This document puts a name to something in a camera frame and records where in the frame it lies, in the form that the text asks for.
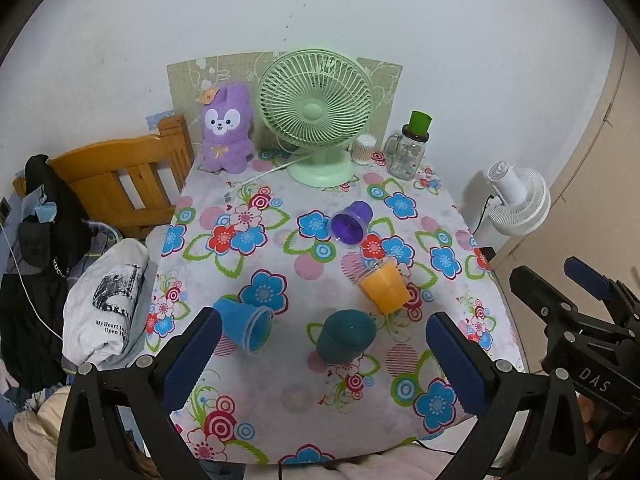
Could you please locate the purple plush toy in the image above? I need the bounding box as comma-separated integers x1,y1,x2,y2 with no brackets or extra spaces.
198,83,256,175

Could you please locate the white fan cable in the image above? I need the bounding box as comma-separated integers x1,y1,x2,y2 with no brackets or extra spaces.
243,152,312,187

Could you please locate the black jacket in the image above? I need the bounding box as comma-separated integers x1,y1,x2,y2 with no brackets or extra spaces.
0,154,92,392

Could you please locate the glass mug jar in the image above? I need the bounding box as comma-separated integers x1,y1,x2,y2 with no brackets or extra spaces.
383,127,431,181

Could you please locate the thin white cable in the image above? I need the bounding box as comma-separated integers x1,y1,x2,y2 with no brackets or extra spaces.
0,219,67,347

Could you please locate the purple plastic cup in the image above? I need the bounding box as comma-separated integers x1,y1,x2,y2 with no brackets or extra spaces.
329,200,374,247

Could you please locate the cotton swab container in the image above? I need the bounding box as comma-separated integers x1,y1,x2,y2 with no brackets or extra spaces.
351,134,377,167

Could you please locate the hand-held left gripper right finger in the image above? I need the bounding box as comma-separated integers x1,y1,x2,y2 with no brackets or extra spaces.
425,312,597,480

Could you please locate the pale pink blanket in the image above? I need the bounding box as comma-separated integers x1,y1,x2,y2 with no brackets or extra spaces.
278,439,501,480

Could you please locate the beige wardrobe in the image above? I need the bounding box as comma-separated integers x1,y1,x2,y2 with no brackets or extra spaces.
492,24,640,306

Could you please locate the small green cup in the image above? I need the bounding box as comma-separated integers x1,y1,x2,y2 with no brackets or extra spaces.
407,109,434,136

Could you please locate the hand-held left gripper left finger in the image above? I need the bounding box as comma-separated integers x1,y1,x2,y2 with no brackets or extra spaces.
55,306,223,480

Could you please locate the white printed shirt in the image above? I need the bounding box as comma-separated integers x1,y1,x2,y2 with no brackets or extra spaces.
62,238,150,367

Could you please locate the green desk fan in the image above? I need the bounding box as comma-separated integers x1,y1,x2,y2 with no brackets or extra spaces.
257,49,375,187

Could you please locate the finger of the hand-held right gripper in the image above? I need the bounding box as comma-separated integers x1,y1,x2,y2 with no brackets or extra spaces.
563,256,640,322
509,265,632,342

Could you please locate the dark teal plastic cup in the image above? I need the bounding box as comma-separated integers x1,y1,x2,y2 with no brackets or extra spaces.
316,309,378,366

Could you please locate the orange plastic cup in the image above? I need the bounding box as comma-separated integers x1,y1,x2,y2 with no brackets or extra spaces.
356,258,409,314

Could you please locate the thin black cable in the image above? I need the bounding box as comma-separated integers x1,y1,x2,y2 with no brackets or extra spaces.
414,436,502,477

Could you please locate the white clip fan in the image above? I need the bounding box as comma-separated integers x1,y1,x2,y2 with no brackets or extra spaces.
487,160,552,236

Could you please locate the floral tablecloth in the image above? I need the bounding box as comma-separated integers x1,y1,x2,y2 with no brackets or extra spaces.
144,152,527,467

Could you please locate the blue plastic cup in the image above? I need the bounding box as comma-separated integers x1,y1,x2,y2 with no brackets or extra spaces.
212,296,274,352

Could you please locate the black fan cable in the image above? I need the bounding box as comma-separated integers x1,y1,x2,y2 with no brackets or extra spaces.
472,194,497,234

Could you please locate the cream quilt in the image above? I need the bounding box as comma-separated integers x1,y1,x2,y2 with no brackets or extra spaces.
12,384,147,480

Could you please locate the person's right hand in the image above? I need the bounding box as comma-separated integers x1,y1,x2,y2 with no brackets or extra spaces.
578,393,599,445

